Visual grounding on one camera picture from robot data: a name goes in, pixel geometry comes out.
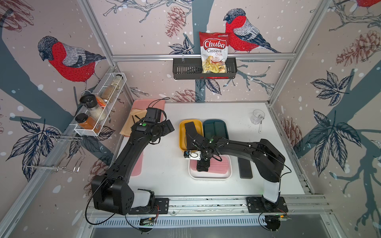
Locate tan cloth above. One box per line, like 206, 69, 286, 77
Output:
120, 109, 147, 137

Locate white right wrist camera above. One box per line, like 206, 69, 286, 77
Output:
184, 151, 201, 161

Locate Chuba cassava chips bag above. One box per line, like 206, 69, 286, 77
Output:
199, 32, 230, 73

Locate white wire spice rack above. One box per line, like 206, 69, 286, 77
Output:
74, 72, 126, 137

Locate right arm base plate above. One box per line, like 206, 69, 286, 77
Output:
246, 196, 289, 213

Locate pink tray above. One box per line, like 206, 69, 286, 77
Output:
123, 99, 166, 137

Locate yellow storage box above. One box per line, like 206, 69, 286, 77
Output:
179, 119, 203, 152

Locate tan spice jar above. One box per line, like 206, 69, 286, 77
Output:
100, 74, 123, 103

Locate white storage box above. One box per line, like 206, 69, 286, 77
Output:
188, 159, 232, 180

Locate black pencil case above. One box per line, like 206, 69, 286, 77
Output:
238, 158, 253, 179
185, 122, 201, 151

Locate dark teal storage box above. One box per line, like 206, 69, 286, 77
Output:
202, 119, 229, 139

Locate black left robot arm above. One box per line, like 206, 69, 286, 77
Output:
91, 107, 174, 215

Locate pink pencil case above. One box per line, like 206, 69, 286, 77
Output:
131, 152, 143, 177
207, 155, 230, 174

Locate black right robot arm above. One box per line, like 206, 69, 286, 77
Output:
191, 134, 285, 206

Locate orange spice jar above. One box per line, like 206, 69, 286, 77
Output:
75, 113, 101, 133

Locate clear measuring cup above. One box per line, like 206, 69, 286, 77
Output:
251, 109, 265, 133

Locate black lid spice grinder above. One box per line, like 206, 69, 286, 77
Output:
80, 94, 107, 122

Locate green pencil case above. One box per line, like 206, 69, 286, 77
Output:
214, 121, 229, 139
203, 123, 215, 139

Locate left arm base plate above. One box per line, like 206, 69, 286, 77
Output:
129, 198, 169, 215

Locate black wire basket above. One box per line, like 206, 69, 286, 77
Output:
173, 58, 238, 80

